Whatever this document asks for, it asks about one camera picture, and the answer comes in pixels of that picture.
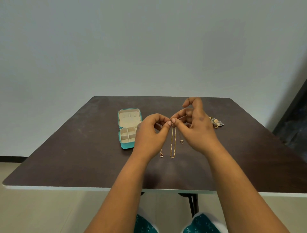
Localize pile of gold silver jewelry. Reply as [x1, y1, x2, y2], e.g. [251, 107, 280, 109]
[209, 117, 225, 129]

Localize black table leg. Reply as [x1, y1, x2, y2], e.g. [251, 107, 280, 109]
[178, 193, 199, 218]

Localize person's right forearm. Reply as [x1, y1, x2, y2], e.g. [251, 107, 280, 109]
[204, 144, 291, 233]

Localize person's left forearm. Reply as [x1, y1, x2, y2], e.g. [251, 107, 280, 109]
[84, 154, 159, 233]

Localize person's right hand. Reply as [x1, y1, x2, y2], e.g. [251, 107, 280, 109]
[170, 97, 223, 157]

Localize teal jewelry box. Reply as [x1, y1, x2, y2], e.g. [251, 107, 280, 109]
[117, 108, 143, 150]

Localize person's left hand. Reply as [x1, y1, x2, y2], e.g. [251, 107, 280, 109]
[132, 113, 172, 162]

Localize thick gold chain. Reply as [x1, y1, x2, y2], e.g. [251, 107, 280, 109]
[170, 124, 177, 159]

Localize thin chain with ring pendant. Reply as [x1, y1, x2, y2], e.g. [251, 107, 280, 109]
[159, 125, 164, 158]

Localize teal patterned trousers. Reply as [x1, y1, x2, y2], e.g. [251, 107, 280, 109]
[133, 212, 226, 233]

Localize thin chain with small pendant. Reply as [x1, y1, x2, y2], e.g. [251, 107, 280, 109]
[176, 116, 188, 145]

